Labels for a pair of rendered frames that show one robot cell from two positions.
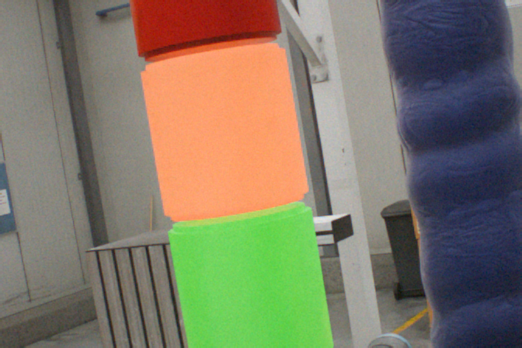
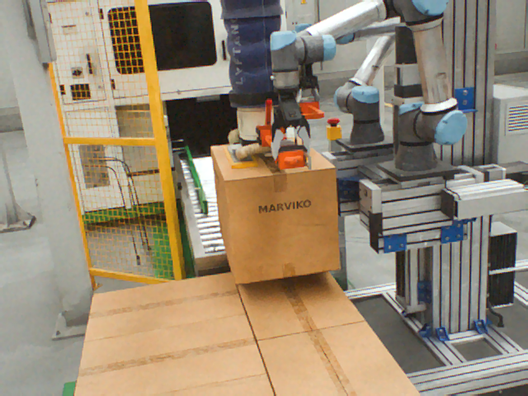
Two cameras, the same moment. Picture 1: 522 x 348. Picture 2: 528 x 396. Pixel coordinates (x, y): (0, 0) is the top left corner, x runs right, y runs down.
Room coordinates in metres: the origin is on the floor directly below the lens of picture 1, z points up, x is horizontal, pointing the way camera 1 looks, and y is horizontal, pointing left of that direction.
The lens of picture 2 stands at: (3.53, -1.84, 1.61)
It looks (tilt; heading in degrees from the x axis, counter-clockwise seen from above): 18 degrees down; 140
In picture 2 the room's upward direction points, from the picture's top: 5 degrees counter-clockwise
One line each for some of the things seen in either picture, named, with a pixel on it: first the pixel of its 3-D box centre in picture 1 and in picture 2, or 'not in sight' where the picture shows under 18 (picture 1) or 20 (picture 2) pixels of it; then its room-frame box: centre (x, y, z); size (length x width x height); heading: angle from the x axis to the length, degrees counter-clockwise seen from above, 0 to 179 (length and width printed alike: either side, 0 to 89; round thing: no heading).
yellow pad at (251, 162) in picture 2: not in sight; (238, 152); (1.74, -0.46, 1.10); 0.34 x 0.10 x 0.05; 148
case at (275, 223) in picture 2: not in sight; (270, 203); (1.80, -0.37, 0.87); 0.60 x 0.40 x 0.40; 148
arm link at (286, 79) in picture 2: not in sight; (285, 79); (2.28, -0.68, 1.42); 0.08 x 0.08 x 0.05
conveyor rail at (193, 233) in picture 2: not in sight; (186, 203); (0.47, 0.05, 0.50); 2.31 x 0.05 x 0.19; 150
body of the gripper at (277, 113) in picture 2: not in sight; (287, 107); (2.28, -0.68, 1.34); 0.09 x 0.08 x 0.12; 148
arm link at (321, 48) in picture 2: not in sight; (313, 49); (2.30, -0.58, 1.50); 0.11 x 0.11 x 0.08; 72
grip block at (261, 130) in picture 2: not in sight; (271, 134); (2.00, -0.51, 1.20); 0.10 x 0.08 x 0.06; 58
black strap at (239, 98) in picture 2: not in sight; (258, 94); (1.79, -0.37, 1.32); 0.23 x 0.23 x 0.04
